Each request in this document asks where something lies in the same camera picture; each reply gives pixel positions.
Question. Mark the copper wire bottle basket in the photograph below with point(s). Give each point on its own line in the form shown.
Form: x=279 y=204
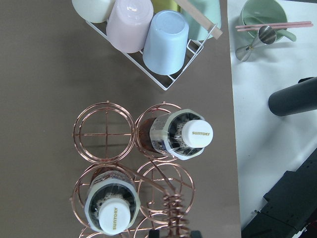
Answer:
x=106 y=135

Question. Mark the tea bottle front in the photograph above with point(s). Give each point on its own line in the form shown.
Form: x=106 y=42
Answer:
x=183 y=134

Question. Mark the tea bottle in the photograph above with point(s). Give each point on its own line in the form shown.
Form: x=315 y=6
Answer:
x=112 y=204
x=183 y=134

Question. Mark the tea bottle rear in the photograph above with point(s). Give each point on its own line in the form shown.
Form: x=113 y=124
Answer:
x=112 y=204

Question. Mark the white cup rack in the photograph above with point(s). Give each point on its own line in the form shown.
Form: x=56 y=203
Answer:
x=207 y=15

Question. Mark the blue plastic cup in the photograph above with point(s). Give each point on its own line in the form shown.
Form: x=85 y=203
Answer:
x=165 y=46

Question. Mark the pink plastic cup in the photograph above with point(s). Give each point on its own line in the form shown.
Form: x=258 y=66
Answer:
x=128 y=25

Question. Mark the yellow plastic cup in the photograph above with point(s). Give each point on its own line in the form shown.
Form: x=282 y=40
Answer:
x=160 y=5

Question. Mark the white plastic cup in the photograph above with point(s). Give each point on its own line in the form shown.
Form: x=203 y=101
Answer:
x=95 y=11

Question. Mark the steel jigger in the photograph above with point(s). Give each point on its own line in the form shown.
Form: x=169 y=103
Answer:
x=266 y=35

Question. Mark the green mug with chopsticks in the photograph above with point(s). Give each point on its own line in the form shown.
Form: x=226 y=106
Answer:
x=258 y=13

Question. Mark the black thermos bottle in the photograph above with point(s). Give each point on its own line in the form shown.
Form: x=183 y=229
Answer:
x=298 y=98

